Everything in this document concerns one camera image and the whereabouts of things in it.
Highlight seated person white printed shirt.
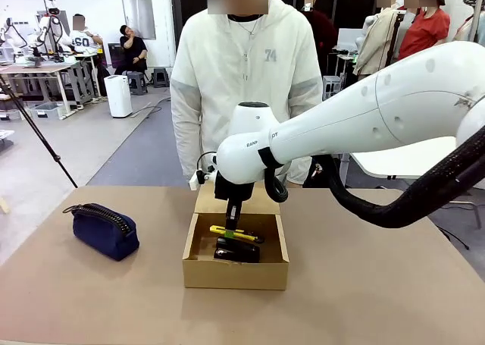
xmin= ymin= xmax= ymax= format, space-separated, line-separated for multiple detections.
xmin=67 ymin=14 xmax=105 ymax=55

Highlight black stapler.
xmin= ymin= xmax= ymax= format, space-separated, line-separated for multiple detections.
xmin=212 ymin=237 xmax=261 ymax=264

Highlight wooden workbench grey legs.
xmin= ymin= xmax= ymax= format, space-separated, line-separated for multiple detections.
xmin=0 ymin=62 xmax=74 ymax=121

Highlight grey plastic crate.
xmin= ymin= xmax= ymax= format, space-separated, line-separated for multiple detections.
xmin=322 ymin=75 xmax=344 ymax=102

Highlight silver wall panel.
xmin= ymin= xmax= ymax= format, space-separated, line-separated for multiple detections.
xmin=121 ymin=0 xmax=157 ymax=41

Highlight black tripod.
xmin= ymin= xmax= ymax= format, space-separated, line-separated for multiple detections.
xmin=0 ymin=74 xmax=79 ymax=190

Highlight grey storage bin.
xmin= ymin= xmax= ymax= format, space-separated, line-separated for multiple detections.
xmin=29 ymin=102 xmax=64 ymax=121

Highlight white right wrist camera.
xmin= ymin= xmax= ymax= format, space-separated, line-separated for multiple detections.
xmin=189 ymin=168 xmax=203 ymax=192

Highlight brown cardboard box with lid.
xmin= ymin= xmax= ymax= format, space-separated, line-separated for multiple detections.
xmin=181 ymin=180 xmax=290 ymax=291

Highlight white air purifier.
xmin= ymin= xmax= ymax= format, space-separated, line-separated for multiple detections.
xmin=104 ymin=75 xmax=133 ymax=119

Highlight mannequin in dark red top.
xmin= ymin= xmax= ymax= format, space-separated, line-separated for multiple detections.
xmin=302 ymin=0 xmax=339 ymax=77

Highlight seated person black shirt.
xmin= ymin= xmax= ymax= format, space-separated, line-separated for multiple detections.
xmin=114 ymin=24 xmax=149 ymax=76

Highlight white side table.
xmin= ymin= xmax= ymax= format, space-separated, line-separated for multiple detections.
xmin=340 ymin=135 xmax=459 ymax=180

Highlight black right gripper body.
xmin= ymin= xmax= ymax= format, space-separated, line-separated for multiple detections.
xmin=213 ymin=173 xmax=255 ymax=205

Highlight yellow utility knife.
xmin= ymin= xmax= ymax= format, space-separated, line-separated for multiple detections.
xmin=208 ymin=224 xmax=265 ymax=244

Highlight navy blue zipper pouch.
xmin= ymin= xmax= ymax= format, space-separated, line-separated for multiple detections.
xmin=61 ymin=202 xmax=141 ymax=262

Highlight mannequin in beige coat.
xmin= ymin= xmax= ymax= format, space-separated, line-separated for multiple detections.
xmin=353 ymin=0 xmax=403 ymax=81

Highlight person in white jacket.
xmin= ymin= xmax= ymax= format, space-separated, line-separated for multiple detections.
xmin=169 ymin=0 xmax=323 ymax=189

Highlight grey plastic stool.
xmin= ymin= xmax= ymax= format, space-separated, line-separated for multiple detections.
xmin=152 ymin=67 xmax=171 ymax=89
xmin=126 ymin=71 xmax=149 ymax=96

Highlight mannequin in red shirt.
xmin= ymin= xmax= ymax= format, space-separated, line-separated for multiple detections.
xmin=396 ymin=0 xmax=452 ymax=62

